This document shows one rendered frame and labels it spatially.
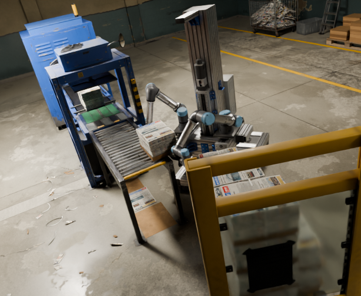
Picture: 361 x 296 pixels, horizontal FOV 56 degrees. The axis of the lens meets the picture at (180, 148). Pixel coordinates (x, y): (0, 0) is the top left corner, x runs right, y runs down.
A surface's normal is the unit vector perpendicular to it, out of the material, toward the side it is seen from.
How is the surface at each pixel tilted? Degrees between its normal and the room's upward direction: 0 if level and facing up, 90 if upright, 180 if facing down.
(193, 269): 0
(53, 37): 90
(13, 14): 90
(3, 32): 90
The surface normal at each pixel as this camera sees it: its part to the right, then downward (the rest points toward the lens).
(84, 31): 0.44, 0.39
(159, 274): -0.17, -0.85
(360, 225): 0.11, 0.48
